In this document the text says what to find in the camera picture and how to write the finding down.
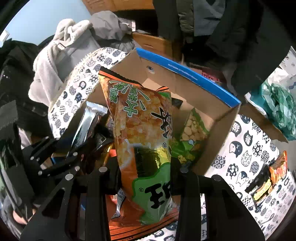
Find orange green seaweed cracker bag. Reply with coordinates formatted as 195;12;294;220
98;67;173;227

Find left human hand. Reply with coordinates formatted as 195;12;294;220
13;209;37;225

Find black yellow snack bag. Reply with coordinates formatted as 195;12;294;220
245;165;273;202

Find silver foil snack bag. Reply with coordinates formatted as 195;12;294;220
66;101;108;157

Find orange striped snack bag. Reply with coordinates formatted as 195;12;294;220
269;150;288;186

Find cat pattern tablecloth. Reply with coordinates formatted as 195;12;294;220
48;48;295;240

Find white fleece blanket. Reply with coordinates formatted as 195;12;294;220
28;19;92;106

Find green pea snack bag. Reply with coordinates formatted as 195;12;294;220
171;108;209;164

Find blue cardboard box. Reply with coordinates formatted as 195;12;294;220
76;48;241;176

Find green plastic bag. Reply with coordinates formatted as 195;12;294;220
250;81;295;141

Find grey clothing pile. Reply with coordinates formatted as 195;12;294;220
90;11;140;53

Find wooden louvered cabinet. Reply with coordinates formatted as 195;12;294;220
82;0;154;14

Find brown cardboard box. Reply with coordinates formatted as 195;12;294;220
132;32;173;59

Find dark hanging jackets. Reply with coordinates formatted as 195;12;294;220
153;1;295;96

